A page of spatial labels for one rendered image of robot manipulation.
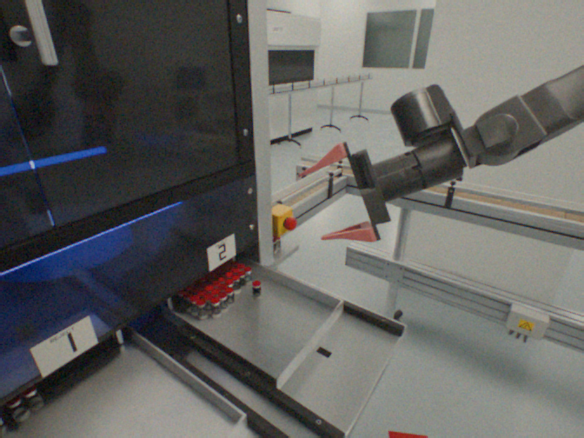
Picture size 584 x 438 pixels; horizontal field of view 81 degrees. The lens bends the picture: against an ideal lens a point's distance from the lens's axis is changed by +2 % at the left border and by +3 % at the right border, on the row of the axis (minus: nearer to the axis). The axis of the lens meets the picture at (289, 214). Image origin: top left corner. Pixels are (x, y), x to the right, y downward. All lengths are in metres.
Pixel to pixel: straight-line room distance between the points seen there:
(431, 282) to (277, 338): 1.02
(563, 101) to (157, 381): 0.75
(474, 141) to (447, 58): 1.56
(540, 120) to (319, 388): 0.54
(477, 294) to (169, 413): 1.30
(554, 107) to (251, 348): 0.64
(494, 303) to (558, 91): 1.25
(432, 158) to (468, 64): 1.54
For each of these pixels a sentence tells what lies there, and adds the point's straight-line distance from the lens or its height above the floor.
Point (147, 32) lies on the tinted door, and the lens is 0.64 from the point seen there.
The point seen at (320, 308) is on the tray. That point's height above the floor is 0.88.
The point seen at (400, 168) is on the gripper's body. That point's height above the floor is 1.31.
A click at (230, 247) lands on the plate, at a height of 1.02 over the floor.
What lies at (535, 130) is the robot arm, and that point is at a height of 1.36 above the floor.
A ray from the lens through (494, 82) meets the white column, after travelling 1.98.
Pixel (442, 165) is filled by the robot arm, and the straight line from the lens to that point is 0.47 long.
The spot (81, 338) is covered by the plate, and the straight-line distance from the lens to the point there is 0.69.
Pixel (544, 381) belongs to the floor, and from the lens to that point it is 2.21.
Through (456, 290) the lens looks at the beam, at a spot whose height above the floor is 0.51.
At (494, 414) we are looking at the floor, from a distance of 1.96.
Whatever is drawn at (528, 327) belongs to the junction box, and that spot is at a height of 0.50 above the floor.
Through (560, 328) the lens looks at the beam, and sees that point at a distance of 1.69.
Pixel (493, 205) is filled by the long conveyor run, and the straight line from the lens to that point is 1.45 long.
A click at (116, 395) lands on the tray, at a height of 0.88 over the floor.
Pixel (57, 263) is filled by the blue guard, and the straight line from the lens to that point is 0.61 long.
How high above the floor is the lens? 1.45
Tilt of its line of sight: 26 degrees down
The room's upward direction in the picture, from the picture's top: straight up
